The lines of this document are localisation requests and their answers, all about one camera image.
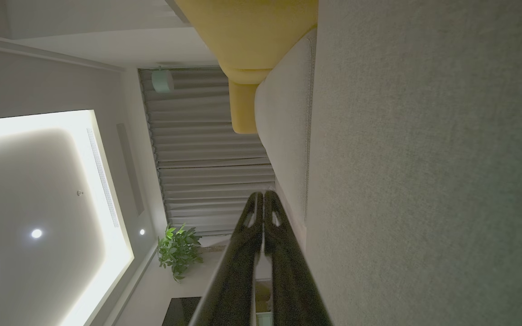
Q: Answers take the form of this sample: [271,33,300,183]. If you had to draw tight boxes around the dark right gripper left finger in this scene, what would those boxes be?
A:
[188,192,264,326]

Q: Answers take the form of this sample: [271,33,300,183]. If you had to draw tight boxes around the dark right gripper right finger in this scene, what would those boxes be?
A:
[264,190,333,326]

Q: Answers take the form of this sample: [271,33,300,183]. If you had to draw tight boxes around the green potted plant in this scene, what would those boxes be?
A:
[157,223,204,283]

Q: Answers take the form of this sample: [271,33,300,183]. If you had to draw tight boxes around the black flat panel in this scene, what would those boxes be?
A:
[162,297,203,326]

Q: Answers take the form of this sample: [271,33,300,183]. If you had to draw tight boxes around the grey pleated curtain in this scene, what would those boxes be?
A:
[138,67,276,236]

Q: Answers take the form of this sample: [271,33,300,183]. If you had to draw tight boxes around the light grey sofa back cushion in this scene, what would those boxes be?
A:
[255,27,319,254]

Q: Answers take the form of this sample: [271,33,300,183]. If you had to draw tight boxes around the white slotted ceiling air vent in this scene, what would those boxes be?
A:
[86,127,121,229]

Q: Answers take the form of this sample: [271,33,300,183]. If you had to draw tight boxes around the pale green cylinder lamp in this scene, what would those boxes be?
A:
[151,68,174,94]

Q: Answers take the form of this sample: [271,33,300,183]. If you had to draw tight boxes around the yellow sofa cushion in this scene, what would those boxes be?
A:
[175,0,319,135]

